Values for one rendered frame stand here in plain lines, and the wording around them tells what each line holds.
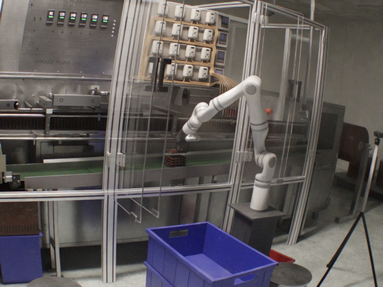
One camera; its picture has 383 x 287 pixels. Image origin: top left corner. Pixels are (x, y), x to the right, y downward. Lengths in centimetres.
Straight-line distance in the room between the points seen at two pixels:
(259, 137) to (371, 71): 478
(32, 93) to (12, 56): 28
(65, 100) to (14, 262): 96
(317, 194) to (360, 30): 385
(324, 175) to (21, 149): 271
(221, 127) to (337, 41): 481
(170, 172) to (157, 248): 51
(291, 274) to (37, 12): 216
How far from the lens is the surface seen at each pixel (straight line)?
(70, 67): 248
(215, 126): 262
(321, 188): 381
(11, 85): 234
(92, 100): 213
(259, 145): 212
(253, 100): 199
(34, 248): 219
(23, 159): 251
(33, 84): 236
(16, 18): 242
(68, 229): 246
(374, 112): 657
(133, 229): 264
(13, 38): 241
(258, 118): 202
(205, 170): 245
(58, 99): 208
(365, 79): 671
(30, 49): 242
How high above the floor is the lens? 126
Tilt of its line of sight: 10 degrees down
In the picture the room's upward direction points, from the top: 7 degrees clockwise
